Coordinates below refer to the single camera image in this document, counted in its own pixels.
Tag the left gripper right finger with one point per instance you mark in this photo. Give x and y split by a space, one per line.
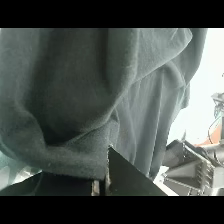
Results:
126 180

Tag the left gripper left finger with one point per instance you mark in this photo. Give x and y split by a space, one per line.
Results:
50 186

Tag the silver frame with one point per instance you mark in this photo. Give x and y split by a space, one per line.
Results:
190 170

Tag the black T-shirt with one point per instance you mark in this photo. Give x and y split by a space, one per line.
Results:
76 93

